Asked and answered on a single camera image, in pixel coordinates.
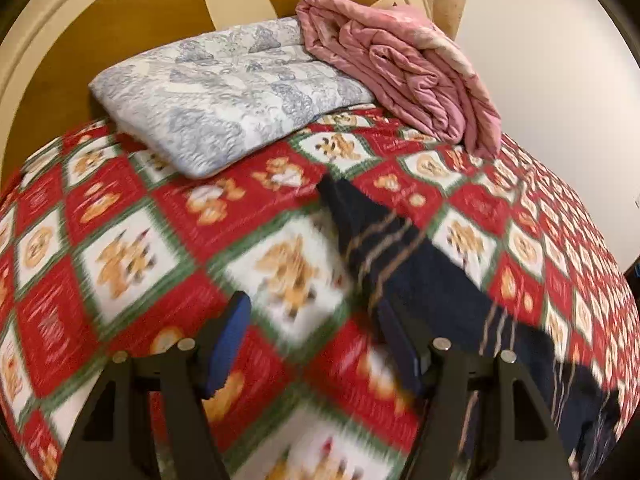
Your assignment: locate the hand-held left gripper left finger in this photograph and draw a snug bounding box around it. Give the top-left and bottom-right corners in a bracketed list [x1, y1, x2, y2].
[57, 291, 252, 480]

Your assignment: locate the cream wooden headboard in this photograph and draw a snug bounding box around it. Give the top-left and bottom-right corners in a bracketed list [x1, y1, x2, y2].
[0, 0, 441, 181]

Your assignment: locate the pink folded quilt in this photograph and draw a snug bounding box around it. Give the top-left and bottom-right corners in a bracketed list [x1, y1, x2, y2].
[295, 0, 502, 160]

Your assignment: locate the red printed bed blanket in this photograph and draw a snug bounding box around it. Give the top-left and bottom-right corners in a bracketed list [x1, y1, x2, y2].
[0, 105, 640, 480]

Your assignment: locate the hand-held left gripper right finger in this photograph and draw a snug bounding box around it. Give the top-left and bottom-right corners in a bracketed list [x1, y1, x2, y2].
[377, 304, 576, 480]

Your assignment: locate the navy striped knit sweater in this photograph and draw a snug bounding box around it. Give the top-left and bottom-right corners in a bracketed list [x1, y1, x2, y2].
[317, 175, 622, 480]

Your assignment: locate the grey floral pillow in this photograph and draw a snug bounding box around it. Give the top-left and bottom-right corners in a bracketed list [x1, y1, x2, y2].
[89, 16, 376, 179]

